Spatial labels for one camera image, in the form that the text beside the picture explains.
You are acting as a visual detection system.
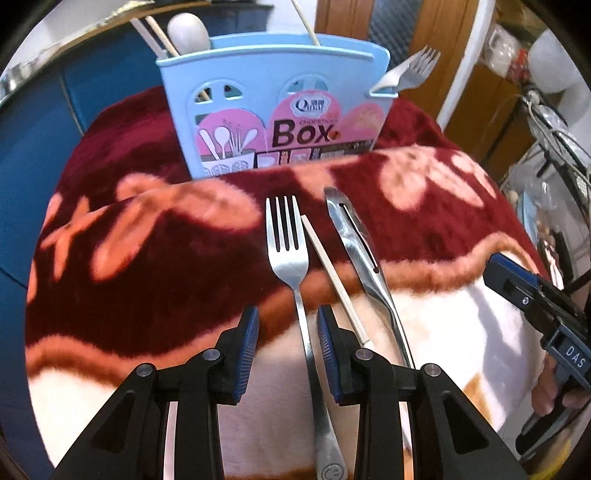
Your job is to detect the cream chopstick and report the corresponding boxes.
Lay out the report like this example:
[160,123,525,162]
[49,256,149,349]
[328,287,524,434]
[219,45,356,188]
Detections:
[129,18,166,59]
[301,215,376,351]
[145,16,179,57]

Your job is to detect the steel peeler tongs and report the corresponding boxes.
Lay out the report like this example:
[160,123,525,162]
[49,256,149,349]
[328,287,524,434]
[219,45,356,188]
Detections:
[324,187,416,369]

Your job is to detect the steel fork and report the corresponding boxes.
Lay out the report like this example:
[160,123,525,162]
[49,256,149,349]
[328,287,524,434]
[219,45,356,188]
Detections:
[370,46,441,94]
[264,196,348,479]

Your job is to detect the beige plastic spoon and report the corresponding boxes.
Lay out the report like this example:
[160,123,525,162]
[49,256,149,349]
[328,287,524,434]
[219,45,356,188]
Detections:
[167,12,211,55]

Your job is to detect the bamboo chopstick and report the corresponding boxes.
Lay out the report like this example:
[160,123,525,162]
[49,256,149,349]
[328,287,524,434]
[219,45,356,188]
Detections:
[290,0,321,47]

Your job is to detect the person's right hand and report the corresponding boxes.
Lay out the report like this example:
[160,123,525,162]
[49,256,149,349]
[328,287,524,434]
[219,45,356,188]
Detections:
[531,355,590,416]

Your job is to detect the red floral blanket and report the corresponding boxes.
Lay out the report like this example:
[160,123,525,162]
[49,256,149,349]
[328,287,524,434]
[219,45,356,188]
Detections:
[25,87,543,479]

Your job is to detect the white plastic bag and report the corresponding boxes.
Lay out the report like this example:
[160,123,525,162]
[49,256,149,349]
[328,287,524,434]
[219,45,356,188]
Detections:
[528,29,583,93]

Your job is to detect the blue base cabinets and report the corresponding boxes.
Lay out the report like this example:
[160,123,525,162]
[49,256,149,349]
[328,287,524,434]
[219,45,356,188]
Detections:
[1,30,274,479]

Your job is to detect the wooden door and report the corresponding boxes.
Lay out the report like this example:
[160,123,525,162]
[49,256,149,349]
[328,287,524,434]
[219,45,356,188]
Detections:
[315,0,495,129]

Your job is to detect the light blue utensil box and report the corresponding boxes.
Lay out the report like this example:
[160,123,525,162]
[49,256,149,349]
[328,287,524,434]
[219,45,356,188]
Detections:
[157,32,397,179]

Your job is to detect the wire rack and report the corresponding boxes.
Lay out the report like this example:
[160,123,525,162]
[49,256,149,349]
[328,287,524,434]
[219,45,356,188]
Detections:
[500,87,590,285]

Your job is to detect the white cable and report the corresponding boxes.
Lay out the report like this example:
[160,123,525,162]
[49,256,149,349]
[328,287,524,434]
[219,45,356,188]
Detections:
[526,89,591,186]

